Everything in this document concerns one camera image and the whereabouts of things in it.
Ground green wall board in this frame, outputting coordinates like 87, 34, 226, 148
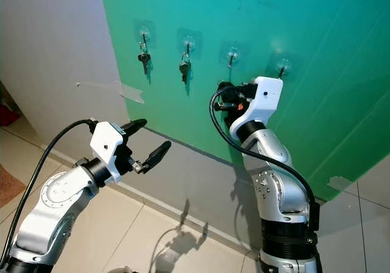
98, 0, 390, 202

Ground short clear tape piece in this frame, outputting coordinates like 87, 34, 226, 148
327, 176, 353, 192

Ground red floor object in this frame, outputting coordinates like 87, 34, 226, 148
0, 105, 21, 127

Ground long clear tape strip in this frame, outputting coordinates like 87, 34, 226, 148
76, 80, 145, 105

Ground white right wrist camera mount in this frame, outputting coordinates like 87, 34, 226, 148
230, 76, 284, 127

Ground black-headed keys on ring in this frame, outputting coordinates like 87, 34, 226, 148
138, 43, 152, 76

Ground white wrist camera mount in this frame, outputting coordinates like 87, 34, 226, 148
230, 76, 284, 127
90, 121, 129, 185

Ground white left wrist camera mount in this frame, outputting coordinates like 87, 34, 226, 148
90, 121, 129, 185

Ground orange floor mat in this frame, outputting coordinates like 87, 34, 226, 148
0, 166, 27, 208

